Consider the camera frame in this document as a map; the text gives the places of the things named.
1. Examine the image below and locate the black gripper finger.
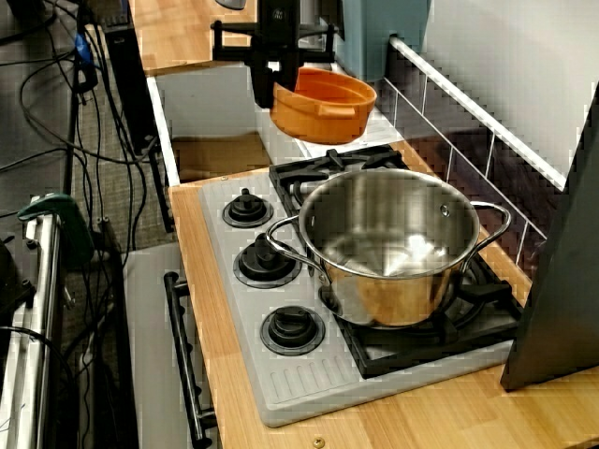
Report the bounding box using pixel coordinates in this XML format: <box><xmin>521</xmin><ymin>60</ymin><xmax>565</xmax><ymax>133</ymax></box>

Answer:
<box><xmin>278</xmin><ymin>54</ymin><xmax>301</xmax><ymax>93</ymax></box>
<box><xmin>251</xmin><ymin>62</ymin><xmax>279</xmax><ymax>110</ymax></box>

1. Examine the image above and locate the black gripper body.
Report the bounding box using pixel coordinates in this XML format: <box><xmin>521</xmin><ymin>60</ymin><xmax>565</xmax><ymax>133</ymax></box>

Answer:
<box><xmin>211</xmin><ymin>0</ymin><xmax>339</xmax><ymax>65</ymax></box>

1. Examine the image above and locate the orange plastic bowl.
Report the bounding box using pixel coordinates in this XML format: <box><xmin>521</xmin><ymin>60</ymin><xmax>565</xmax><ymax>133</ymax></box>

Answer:
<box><xmin>270</xmin><ymin>66</ymin><xmax>378</xmax><ymax>145</ymax></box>

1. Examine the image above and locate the white toy sink basin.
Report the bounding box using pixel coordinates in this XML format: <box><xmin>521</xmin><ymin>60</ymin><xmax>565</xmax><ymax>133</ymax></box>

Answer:
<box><xmin>147</xmin><ymin>46</ymin><xmax>403</xmax><ymax>186</ymax></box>

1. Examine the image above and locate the brown cardboard sheet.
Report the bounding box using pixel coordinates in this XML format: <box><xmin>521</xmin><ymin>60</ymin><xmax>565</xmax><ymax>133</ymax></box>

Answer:
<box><xmin>171</xmin><ymin>134</ymin><xmax>272</xmax><ymax>183</ymax></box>

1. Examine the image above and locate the black burner grate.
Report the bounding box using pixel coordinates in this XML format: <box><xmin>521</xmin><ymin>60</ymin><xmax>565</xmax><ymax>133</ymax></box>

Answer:
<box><xmin>269</xmin><ymin>144</ymin><xmax>413</xmax><ymax>219</ymax></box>
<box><xmin>334</xmin><ymin>254</ymin><xmax>524</xmax><ymax>380</ymax></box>

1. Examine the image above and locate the teal box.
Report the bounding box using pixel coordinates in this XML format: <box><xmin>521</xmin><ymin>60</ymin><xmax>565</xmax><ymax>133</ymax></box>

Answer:
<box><xmin>341</xmin><ymin>0</ymin><xmax>431</xmax><ymax>81</ymax></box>

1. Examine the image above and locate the black stove knob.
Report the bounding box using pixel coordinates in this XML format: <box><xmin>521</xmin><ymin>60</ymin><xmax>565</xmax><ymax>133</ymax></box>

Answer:
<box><xmin>222</xmin><ymin>187</ymin><xmax>275</xmax><ymax>229</ymax></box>
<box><xmin>259</xmin><ymin>305</ymin><xmax>327</xmax><ymax>357</ymax></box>
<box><xmin>232</xmin><ymin>232</ymin><xmax>303</xmax><ymax>289</ymax></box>

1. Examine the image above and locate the black tower box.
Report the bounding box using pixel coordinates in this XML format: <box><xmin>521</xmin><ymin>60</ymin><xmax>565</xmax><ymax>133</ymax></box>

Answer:
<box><xmin>103</xmin><ymin>22</ymin><xmax>158</xmax><ymax>155</ymax></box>

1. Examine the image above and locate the dark tile backsplash panel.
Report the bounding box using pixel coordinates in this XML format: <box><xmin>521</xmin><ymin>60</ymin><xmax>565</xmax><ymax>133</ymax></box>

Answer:
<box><xmin>383</xmin><ymin>35</ymin><xmax>570</xmax><ymax>282</ymax></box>

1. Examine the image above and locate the black pole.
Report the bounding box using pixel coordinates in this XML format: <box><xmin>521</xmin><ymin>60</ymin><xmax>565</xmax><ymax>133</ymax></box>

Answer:
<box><xmin>63</xmin><ymin>69</ymin><xmax>83</xmax><ymax>196</ymax></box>

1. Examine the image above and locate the grey toy stove plate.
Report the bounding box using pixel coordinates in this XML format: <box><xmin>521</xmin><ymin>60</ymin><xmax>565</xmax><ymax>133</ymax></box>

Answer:
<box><xmin>197</xmin><ymin>144</ymin><xmax>523</xmax><ymax>429</ymax></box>

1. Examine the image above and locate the green clamp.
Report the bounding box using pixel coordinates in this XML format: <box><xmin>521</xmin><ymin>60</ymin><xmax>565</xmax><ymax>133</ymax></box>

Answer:
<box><xmin>17</xmin><ymin>192</ymin><xmax>95</xmax><ymax>270</ymax></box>

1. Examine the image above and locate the stainless steel pot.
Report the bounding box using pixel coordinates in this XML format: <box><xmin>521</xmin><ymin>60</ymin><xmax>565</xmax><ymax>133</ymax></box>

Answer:
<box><xmin>265</xmin><ymin>167</ymin><xmax>513</xmax><ymax>328</ymax></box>

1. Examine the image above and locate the white oven door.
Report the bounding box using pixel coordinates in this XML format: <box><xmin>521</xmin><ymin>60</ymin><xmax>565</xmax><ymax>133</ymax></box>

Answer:
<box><xmin>122</xmin><ymin>242</ymin><xmax>221</xmax><ymax>449</ymax></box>

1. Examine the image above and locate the black metal stand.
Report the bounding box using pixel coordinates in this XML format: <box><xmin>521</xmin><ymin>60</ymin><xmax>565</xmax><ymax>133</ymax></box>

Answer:
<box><xmin>95</xmin><ymin>217</ymin><xmax>139</xmax><ymax>449</ymax></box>

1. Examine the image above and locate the black slanted panel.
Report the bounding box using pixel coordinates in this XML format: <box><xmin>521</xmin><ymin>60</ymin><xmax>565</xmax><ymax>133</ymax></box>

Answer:
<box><xmin>500</xmin><ymin>81</ymin><xmax>599</xmax><ymax>392</ymax></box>

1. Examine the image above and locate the blue cable connector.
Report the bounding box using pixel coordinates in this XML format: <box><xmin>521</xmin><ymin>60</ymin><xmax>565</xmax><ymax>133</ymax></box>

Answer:
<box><xmin>74</xmin><ymin>32</ymin><xmax>91</xmax><ymax>65</ymax></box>

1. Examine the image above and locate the black cable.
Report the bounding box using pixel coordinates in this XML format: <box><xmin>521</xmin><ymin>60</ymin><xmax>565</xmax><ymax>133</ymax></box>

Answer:
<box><xmin>0</xmin><ymin>145</ymin><xmax>95</xmax><ymax>197</ymax></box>
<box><xmin>18</xmin><ymin>60</ymin><xmax>163</xmax><ymax>165</ymax></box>
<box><xmin>0</xmin><ymin>325</ymin><xmax>75</xmax><ymax>392</ymax></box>

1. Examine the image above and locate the black oven door handle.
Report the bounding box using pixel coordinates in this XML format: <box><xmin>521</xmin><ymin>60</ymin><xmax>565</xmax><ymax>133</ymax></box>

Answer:
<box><xmin>162</xmin><ymin>270</ymin><xmax>219</xmax><ymax>445</ymax></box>

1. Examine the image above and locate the black bracket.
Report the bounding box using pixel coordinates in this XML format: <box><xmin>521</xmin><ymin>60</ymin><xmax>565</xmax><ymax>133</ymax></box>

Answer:
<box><xmin>0</xmin><ymin>236</ymin><xmax>37</xmax><ymax>324</ymax></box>

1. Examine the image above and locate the aluminium frame rail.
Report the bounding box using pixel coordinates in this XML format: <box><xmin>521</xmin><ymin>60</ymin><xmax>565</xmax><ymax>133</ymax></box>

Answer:
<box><xmin>0</xmin><ymin>200</ymin><xmax>65</xmax><ymax>449</ymax></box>

